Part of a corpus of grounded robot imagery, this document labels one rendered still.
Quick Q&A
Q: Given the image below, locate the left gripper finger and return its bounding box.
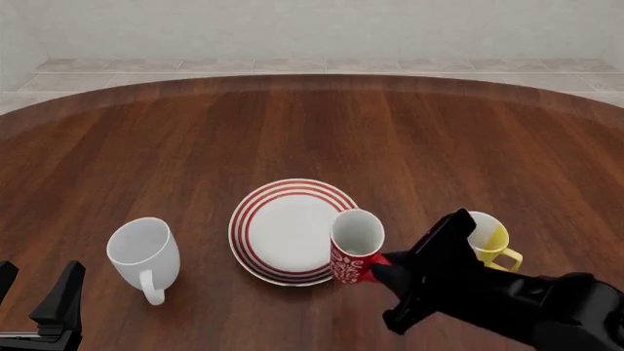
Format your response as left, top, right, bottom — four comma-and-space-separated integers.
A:
0, 260, 20, 305
28, 259, 87, 331

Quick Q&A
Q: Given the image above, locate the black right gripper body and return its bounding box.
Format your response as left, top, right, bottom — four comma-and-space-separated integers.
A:
381, 208, 478, 336

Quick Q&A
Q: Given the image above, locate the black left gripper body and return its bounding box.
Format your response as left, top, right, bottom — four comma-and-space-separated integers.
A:
0, 320, 85, 351

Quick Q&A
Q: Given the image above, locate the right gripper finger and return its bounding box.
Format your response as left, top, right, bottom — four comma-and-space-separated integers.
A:
370, 263, 417, 300
382, 249, 418, 270

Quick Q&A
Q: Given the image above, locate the red patterned mug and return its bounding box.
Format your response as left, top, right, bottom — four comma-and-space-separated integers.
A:
330, 208, 393, 286

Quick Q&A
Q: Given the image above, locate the yellow and white mug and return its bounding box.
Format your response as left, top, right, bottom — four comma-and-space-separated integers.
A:
465, 211, 525, 273

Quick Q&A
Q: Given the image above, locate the white plate with red rings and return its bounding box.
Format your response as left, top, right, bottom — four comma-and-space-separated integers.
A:
227, 177, 363, 288

